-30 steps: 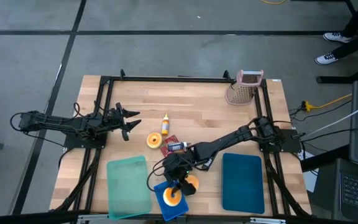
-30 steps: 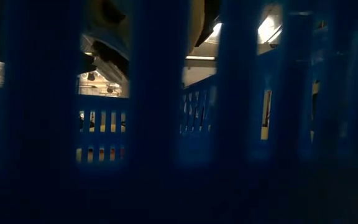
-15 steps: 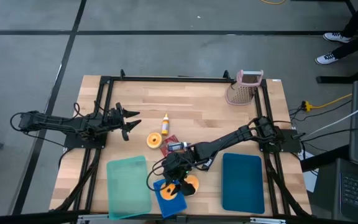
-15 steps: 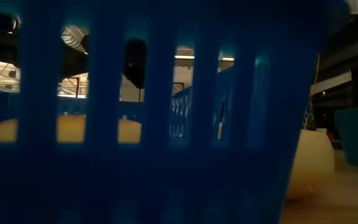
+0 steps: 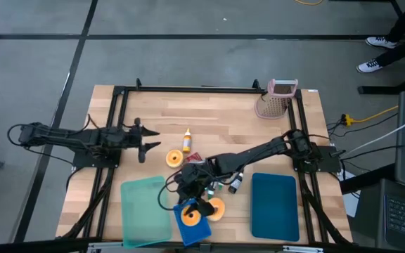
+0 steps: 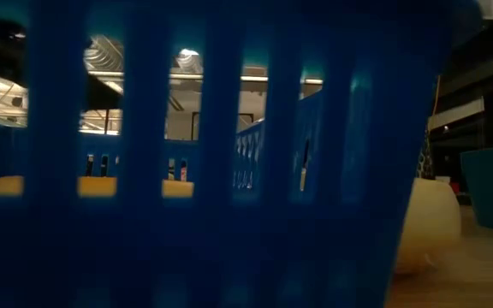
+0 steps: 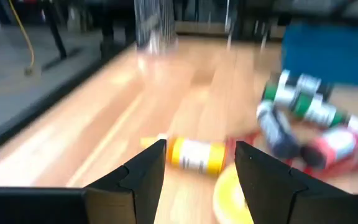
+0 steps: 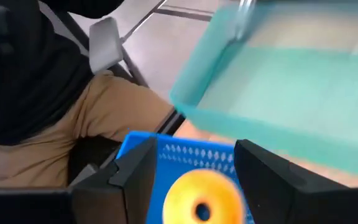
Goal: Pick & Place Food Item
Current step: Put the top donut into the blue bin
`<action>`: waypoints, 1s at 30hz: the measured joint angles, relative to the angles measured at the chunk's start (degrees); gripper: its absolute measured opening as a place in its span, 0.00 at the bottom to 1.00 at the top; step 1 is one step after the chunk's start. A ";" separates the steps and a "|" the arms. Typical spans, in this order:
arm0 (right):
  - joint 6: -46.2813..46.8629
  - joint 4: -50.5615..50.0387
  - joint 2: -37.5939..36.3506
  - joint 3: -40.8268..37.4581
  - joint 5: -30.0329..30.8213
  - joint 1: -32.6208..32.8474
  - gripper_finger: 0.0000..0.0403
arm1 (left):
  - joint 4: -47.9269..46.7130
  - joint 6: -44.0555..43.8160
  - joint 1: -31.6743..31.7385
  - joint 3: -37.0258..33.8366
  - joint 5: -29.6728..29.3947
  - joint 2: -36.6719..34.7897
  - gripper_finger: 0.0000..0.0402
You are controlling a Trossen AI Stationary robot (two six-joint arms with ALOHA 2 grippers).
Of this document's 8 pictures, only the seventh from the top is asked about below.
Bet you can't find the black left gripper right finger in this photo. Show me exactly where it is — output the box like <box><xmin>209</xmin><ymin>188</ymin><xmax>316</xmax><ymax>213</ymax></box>
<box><xmin>235</xmin><ymin>141</ymin><xmax>352</xmax><ymax>224</ymax></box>

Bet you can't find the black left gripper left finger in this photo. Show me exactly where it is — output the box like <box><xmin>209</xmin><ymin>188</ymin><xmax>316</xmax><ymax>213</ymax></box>
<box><xmin>84</xmin><ymin>139</ymin><xmax>167</xmax><ymax>224</ymax></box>

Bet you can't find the yellow paint bottle white label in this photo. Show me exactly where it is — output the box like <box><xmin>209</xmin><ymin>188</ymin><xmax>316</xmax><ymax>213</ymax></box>
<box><xmin>165</xmin><ymin>136</ymin><xmax>229</xmax><ymax>177</ymax></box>

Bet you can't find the green paint bottle white label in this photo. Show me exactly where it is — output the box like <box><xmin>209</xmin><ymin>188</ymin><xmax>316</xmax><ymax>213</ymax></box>
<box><xmin>262</xmin><ymin>70</ymin><xmax>348</xmax><ymax>129</ymax></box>

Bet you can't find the blue plastic bin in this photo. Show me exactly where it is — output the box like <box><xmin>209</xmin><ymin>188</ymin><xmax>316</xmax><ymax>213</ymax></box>
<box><xmin>280</xmin><ymin>21</ymin><xmax>358</xmax><ymax>90</ymax></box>

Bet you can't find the yellow round disc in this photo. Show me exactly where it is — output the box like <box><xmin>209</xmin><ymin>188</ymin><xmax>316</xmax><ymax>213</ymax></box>
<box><xmin>212</xmin><ymin>164</ymin><xmax>255</xmax><ymax>224</ymax></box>

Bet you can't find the dark paint bottle white label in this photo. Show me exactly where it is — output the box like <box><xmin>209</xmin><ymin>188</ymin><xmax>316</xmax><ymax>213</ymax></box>
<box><xmin>255</xmin><ymin>101</ymin><xmax>301</xmax><ymax>160</ymax></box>

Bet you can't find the red paint bottle white label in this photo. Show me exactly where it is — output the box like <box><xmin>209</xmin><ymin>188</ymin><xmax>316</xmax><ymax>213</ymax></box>
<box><xmin>300</xmin><ymin>115</ymin><xmax>358</xmax><ymax>171</ymax></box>

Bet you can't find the dark bottle grey label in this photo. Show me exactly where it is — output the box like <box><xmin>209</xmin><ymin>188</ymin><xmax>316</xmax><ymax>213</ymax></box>
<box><xmin>295</xmin><ymin>73</ymin><xmax>335</xmax><ymax>101</ymax></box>

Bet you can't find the metal box grater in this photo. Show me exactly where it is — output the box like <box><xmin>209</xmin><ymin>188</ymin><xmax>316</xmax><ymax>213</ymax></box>
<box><xmin>134</xmin><ymin>0</ymin><xmax>179</xmax><ymax>55</ymax></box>

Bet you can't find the black furniture leg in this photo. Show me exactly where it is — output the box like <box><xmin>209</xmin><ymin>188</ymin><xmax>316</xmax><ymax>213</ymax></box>
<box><xmin>40</xmin><ymin>0</ymin><xmax>83</xmax><ymax>73</ymax></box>

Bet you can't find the yellow cable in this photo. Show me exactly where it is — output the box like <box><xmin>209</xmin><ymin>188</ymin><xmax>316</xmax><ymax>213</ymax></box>
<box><xmin>7</xmin><ymin>0</ymin><xmax>36</xmax><ymax>76</ymax></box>

